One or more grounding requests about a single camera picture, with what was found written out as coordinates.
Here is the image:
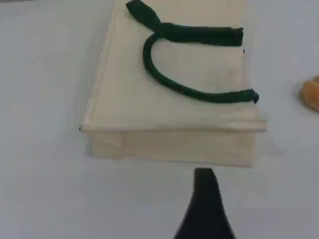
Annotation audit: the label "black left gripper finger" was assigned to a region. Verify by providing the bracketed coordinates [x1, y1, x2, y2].
[173, 168, 236, 239]

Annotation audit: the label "white canvas bag green handles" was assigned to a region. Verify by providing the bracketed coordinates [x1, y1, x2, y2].
[79, 0, 269, 169]

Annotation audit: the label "long ridged golden bread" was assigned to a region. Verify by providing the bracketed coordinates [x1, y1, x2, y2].
[298, 76, 319, 112]

